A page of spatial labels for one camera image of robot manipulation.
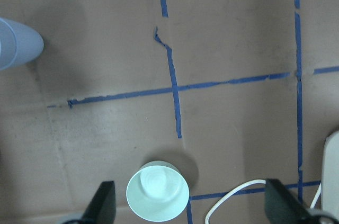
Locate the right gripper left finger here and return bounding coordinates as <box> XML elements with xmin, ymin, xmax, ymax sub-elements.
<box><xmin>82</xmin><ymin>181</ymin><xmax>117</xmax><ymax>224</ymax></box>

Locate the mint green bowl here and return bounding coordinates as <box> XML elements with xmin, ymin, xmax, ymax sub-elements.
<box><xmin>126</xmin><ymin>160</ymin><xmax>190</xmax><ymax>222</ymax></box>

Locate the cream toaster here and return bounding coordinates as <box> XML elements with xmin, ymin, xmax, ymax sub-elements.
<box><xmin>321</xmin><ymin>131</ymin><xmax>338</xmax><ymax>219</ymax></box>

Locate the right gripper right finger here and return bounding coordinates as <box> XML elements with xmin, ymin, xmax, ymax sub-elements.
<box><xmin>264</xmin><ymin>179</ymin><xmax>318</xmax><ymax>224</ymax></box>

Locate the brown paper table cover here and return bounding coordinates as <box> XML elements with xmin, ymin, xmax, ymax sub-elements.
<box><xmin>1</xmin><ymin>0</ymin><xmax>338</xmax><ymax>223</ymax></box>

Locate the white power cord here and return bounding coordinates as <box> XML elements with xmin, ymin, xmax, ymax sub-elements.
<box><xmin>204</xmin><ymin>179</ymin><xmax>323</xmax><ymax>224</ymax></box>

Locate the blue cup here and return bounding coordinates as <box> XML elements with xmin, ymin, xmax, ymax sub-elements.
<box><xmin>6</xmin><ymin>20</ymin><xmax>44</xmax><ymax>67</ymax></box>
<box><xmin>1</xmin><ymin>19</ymin><xmax>16</xmax><ymax>70</ymax></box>

